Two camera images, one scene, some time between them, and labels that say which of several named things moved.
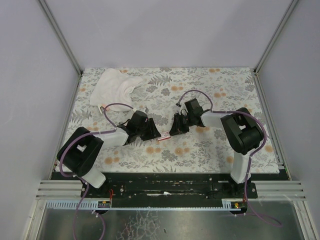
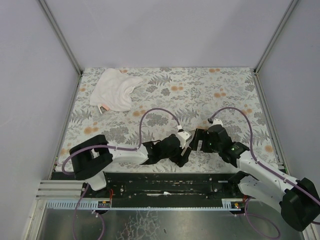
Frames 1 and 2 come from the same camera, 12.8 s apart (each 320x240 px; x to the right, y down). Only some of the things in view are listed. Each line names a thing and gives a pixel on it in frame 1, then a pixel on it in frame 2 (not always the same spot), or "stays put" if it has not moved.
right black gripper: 183,123 → 198,139
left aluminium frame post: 67,51 stays put
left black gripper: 144,128 → 178,156
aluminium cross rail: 57,189 stays put
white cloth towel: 111,86 stays put
